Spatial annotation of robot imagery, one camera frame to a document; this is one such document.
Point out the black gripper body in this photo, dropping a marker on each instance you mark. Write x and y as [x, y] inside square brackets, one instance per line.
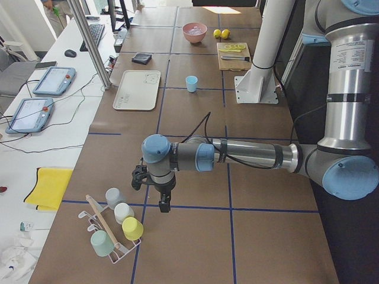
[164, 187]

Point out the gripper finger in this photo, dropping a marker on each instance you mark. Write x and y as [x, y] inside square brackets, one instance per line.
[165, 202]

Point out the yellow cup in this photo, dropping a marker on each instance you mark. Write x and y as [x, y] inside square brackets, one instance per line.
[132, 228]

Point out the white cup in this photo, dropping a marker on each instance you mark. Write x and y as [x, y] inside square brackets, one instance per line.
[122, 211]

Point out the grey cup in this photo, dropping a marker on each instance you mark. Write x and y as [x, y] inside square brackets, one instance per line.
[114, 197]

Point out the mint green cup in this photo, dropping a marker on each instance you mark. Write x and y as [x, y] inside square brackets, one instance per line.
[101, 243]

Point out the light blue cup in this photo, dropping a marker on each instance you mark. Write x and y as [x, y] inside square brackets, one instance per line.
[191, 83]

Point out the clear ice cubes pile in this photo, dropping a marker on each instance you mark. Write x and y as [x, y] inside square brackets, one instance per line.
[195, 30]

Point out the cream bear tray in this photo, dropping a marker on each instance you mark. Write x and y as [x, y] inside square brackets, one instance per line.
[137, 90]

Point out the yellow cloth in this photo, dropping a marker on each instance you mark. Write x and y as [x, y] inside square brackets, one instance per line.
[50, 187]

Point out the wooden cutting board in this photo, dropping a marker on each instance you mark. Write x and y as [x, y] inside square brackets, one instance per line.
[233, 64]

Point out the blue teach pendant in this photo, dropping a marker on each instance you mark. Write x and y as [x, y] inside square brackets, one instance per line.
[31, 115]
[55, 81]

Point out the yellow plastic knife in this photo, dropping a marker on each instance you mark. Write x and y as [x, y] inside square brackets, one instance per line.
[229, 51]

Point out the pink bowl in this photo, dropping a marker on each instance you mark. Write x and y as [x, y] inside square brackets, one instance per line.
[194, 38]

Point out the yellow lemon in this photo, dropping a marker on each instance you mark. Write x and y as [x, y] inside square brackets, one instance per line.
[217, 33]
[225, 33]

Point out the black computer mouse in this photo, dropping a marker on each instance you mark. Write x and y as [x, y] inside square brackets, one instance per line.
[70, 53]

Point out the black smartphone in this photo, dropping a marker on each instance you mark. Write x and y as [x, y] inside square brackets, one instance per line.
[45, 65]

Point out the black keyboard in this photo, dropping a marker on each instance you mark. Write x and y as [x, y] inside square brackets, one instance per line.
[96, 33]

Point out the person in beige trousers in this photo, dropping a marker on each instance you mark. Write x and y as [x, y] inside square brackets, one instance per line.
[57, 12]

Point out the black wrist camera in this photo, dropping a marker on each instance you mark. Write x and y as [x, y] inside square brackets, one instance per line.
[139, 177]

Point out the white wire cup rack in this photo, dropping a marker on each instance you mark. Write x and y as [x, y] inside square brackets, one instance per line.
[94, 225]

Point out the wooden rack handle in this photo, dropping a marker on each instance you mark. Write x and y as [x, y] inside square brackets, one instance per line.
[95, 206]

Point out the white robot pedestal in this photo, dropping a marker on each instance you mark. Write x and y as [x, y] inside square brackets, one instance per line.
[257, 86]

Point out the aluminium frame post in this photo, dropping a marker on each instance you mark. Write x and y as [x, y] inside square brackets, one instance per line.
[84, 29]

